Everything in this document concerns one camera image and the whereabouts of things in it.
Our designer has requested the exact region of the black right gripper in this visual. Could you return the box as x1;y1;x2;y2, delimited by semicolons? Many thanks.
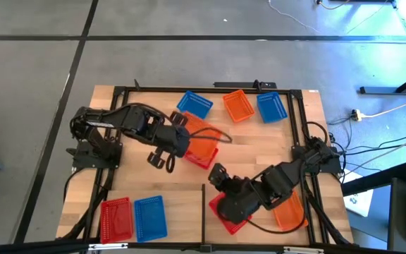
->
208;162;266;225

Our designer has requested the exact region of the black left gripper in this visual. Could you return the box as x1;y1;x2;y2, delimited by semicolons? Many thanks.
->
146;111;192;174

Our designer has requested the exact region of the red plastic basket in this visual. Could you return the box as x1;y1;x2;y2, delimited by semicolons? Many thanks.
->
99;196;134;245
208;192;254;236
183;147;220;171

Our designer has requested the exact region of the orange plastic basket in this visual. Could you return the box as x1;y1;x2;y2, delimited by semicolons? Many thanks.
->
178;111;223;160
222;89;256;123
272;190;309;232

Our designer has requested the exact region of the blue plastic basket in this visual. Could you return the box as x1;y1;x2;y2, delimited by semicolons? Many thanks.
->
133;195;168;243
176;90;214;120
256;91;289;124

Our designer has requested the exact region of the white printed cardboard sheet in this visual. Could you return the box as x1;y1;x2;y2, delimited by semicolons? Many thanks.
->
342;169;375;218

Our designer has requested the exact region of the black desk leg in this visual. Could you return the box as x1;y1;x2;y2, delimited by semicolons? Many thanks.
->
359;66;406;95
342;162;406;197

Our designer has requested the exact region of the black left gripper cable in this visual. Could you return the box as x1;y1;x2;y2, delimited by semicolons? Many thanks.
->
187;126;233;145

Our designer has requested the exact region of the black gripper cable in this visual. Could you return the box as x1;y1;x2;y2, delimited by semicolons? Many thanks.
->
216;190;312;236
187;126;233;145

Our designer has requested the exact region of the black aluminium rig frame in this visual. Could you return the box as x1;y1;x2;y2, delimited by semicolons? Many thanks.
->
0;79;406;254

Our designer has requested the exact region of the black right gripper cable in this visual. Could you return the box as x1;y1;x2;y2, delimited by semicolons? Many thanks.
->
216;190;312;236

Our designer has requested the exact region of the black bar camera mount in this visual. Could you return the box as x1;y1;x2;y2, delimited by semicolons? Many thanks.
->
213;80;278;90

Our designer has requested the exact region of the black floor cable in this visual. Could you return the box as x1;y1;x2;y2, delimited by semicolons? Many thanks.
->
329;135;406;156

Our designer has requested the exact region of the white floor cable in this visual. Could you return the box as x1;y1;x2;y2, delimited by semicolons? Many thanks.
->
266;0;322;35

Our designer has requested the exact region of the beige power cable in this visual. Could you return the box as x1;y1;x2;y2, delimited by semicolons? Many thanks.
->
360;102;406;119

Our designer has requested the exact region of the grey cable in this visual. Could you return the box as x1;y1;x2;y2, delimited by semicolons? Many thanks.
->
342;128;406;170

